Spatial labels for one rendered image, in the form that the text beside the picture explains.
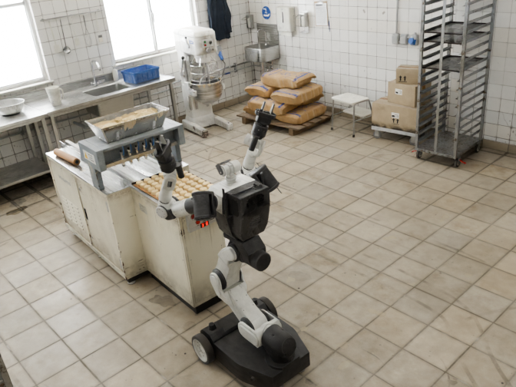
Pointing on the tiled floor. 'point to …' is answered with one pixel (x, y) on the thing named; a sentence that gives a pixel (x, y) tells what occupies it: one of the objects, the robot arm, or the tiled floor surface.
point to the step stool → (352, 107)
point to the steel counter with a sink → (33, 104)
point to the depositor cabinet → (103, 213)
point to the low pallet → (288, 123)
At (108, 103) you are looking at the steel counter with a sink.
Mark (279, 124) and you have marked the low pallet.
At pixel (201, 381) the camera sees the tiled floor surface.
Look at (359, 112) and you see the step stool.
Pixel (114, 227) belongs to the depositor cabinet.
